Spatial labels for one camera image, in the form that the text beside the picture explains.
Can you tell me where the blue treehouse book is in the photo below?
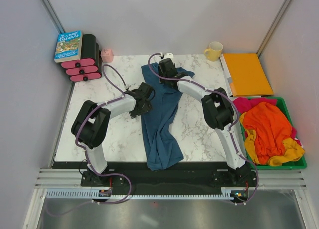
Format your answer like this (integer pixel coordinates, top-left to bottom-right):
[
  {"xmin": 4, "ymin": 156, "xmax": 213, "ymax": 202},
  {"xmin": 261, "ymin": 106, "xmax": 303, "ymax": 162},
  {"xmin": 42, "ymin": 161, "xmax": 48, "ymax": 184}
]
[{"xmin": 54, "ymin": 31, "xmax": 83, "ymax": 63}]

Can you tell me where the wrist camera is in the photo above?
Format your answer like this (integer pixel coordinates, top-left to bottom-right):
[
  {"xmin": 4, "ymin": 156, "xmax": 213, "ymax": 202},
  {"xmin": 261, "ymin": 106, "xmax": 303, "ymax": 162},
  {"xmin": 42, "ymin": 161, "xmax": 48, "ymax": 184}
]
[
  {"xmin": 124, "ymin": 83, "xmax": 136, "ymax": 90},
  {"xmin": 160, "ymin": 53, "xmax": 174, "ymax": 60}
]

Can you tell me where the white board under folder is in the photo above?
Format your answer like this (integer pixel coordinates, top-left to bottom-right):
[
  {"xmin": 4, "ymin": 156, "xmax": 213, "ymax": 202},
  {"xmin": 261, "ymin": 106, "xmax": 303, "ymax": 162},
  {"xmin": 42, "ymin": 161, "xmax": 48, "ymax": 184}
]
[{"xmin": 219, "ymin": 54, "xmax": 236, "ymax": 97}]

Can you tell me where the yellow mug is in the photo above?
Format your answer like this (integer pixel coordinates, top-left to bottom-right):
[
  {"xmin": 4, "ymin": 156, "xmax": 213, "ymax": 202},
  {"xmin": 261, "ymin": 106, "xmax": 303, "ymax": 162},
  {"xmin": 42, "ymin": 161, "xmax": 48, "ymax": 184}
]
[{"xmin": 204, "ymin": 41, "xmax": 223, "ymax": 62}]

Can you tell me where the small pink box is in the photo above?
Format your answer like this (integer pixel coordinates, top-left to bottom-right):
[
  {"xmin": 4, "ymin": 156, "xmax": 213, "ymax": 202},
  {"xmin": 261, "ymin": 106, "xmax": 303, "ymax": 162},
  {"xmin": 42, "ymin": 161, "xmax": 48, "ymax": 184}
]
[{"xmin": 100, "ymin": 49, "xmax": 114, "ymax": 63}]

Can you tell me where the white slotted cable duct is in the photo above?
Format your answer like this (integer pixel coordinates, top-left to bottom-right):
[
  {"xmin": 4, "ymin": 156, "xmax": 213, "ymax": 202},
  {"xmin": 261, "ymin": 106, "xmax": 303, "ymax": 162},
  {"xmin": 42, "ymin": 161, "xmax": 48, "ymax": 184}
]
[{"xmin": 45, "ymin": 188, "xmax": 244, "ymax": 200}]

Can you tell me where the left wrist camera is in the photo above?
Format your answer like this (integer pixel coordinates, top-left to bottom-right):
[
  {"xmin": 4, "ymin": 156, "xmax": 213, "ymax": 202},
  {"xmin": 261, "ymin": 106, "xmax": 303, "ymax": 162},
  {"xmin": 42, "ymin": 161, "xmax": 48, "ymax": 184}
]
[{"xmin": 124, "ymin": 83, "xmax": 136, "ymax": 90}]

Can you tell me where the green plastic bin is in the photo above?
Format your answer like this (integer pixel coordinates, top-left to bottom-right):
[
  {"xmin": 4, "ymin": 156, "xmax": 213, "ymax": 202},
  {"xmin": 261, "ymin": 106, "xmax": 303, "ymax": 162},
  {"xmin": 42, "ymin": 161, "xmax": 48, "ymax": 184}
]
[{"xmin": 234, "ymin": 97, "xmax": 307, "ymax": 169}]

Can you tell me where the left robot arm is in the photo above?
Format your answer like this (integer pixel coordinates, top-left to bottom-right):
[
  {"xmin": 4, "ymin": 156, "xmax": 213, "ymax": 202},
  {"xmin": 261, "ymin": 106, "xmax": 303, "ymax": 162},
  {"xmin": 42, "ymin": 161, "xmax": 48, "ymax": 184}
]
[{"xmin": 71, "ymin": 83, "xmax": 155, "ymax": 186}]

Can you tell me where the black pink organizer rack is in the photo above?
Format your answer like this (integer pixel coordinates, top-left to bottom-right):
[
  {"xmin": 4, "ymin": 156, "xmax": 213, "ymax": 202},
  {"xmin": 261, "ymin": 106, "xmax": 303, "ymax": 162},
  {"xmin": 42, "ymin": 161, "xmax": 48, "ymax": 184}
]
[{"xmin": 60, "ymin": 34, "xmax": 102, "ymax": 82}]

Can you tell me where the magenta t shirt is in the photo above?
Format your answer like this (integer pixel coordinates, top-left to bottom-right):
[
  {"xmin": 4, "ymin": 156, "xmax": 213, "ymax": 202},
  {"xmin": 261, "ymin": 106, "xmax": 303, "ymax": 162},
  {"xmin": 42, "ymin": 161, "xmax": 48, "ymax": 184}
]
[{"xmin": 234, "ymin": 98, "xmax": 302, "ymax": 147}]

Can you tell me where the orange folder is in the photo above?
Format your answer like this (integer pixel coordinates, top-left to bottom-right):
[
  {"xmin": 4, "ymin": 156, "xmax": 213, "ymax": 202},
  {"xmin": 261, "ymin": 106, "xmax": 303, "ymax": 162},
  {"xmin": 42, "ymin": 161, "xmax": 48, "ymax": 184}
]
[{"xmin": 224, "ymin": 53, "xmax": 274, "ymax": 97}]

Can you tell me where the yellow t shirt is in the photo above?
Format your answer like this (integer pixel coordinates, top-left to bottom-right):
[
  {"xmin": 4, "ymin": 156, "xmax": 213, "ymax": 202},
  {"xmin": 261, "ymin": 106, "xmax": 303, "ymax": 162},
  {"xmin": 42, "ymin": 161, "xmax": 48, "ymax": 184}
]
[{"xmin": 240, "ymin": 113, "xmax": 305, "ymax": 167}]

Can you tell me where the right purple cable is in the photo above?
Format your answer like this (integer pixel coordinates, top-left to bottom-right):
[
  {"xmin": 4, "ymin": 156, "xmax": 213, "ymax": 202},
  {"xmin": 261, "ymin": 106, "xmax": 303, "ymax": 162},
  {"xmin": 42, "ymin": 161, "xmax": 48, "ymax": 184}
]
[{"xmin": 148, "ymin": 53, "xmax": 260, "ymax": 206}]

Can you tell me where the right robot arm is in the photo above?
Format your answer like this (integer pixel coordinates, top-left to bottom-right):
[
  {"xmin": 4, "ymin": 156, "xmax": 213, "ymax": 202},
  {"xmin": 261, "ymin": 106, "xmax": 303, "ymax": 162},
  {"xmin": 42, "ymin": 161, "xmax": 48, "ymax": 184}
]
[{"xmin": 158, "ymin": 58, "xmax": 246, "ymax": 186}]

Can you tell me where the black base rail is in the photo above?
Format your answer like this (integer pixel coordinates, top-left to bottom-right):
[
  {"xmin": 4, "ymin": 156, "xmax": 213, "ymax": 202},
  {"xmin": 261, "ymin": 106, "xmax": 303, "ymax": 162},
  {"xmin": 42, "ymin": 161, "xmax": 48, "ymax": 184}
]
[{"xmin": 81, "ymin": 162, "xmax": 257, "ymax": 195}]

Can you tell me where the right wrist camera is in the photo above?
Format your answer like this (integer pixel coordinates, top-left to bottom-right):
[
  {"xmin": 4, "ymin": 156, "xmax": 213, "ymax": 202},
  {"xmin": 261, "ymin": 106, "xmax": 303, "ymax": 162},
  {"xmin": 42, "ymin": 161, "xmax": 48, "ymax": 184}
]
[{"xmin": 160, "ymin": 53, "xmax": 174, "ymax": 60}]

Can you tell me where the orange t shirt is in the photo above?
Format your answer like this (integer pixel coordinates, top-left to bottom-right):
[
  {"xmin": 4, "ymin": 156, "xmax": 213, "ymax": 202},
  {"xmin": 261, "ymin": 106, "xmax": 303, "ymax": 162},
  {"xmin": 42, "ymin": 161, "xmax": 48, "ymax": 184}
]
[{"xmin": 242, "ymin": 102, "xmax": 292, "ymax": 165}]

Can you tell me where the blue t shirt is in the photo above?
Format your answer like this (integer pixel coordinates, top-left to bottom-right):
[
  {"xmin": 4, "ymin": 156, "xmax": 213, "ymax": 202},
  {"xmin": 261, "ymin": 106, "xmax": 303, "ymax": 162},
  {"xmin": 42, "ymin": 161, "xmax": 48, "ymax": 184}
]
[{"xmin": 141, "ymin": 65, "xmax": 184, "ymax": 171}]

